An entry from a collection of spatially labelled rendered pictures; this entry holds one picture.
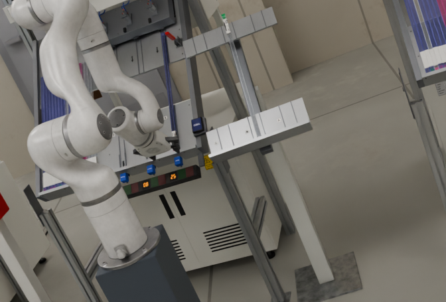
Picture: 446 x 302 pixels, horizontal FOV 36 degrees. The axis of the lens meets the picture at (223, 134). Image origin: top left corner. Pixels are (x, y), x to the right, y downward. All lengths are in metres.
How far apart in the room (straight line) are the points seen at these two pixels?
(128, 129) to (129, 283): 0.47
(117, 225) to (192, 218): 1.08
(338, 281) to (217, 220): 0.58
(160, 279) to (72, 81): 0.58
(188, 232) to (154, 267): 1.09
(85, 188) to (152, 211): 1.14
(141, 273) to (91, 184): 0.28
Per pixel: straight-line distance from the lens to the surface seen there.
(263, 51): 5.01
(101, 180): 1.84
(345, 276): 2.72
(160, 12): 2.67
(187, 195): 2.88
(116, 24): 2.75
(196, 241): 2.99
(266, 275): 2.66
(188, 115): 2.48
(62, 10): 1.90
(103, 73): 2.09
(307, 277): 2.80
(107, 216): 1.87
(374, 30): 5.31
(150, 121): 2.08
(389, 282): 2.63
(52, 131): 1.82
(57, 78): 1.85
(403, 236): 2.85
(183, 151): 2.42
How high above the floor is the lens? 1.51
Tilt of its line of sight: 19 degrees down
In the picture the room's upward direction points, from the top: 24 degrees counter-clockwise
